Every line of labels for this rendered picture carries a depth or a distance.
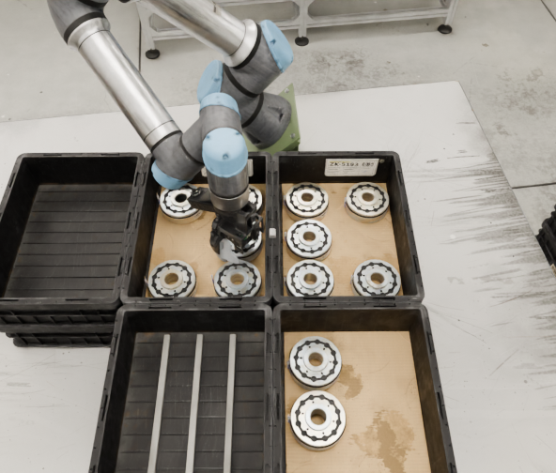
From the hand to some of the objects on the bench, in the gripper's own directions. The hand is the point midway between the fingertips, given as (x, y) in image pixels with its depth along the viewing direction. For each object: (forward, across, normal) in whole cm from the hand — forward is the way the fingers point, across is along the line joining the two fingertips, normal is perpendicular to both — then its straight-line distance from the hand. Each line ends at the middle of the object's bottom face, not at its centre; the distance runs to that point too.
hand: (230, 248), depth 120 cm
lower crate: (+15, -20, +30) cm, 38 cm away
